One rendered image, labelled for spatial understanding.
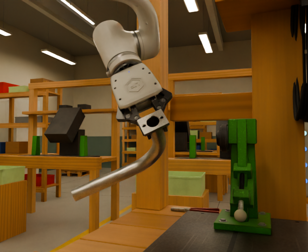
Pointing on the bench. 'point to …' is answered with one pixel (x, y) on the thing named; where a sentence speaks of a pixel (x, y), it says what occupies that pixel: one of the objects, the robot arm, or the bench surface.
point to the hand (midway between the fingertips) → (153, 124)
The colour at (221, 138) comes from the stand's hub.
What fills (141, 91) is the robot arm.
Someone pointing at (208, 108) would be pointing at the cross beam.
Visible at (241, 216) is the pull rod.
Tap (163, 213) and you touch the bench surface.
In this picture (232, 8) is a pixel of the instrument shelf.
